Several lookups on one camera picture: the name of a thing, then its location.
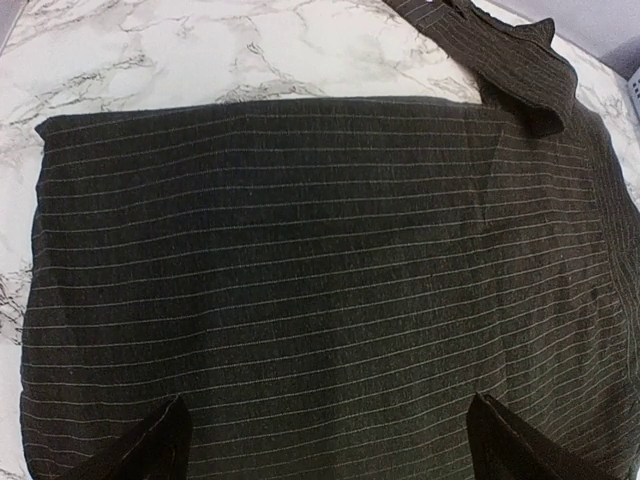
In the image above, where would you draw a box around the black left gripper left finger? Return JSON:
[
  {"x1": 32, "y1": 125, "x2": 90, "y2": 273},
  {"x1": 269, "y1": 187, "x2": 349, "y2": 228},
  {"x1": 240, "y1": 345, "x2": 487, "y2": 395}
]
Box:
[{"x1": 60, "y1": 396, "x2": 191, "y2": 480}]

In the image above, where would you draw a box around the black pinstriped shirt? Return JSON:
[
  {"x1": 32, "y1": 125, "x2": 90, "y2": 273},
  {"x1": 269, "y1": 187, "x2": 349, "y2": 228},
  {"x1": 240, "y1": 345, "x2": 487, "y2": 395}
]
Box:
[{"x1": 20, "y1": 1, "x2": 639, "y2": 479}]

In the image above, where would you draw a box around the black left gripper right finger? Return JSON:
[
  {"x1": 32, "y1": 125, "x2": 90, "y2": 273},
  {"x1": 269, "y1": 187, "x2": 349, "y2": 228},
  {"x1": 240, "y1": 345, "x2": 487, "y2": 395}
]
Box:
[{"x1": 466, "y1": 393, "x2": 612, "y2": 480}]

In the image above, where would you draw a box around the white plastic laundry basket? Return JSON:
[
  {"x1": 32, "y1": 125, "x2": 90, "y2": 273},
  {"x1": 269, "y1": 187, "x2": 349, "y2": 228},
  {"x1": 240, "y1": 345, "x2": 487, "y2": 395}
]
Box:
[{"x1": 627, "y1": 70, "x2": 640, "y2": 111}]

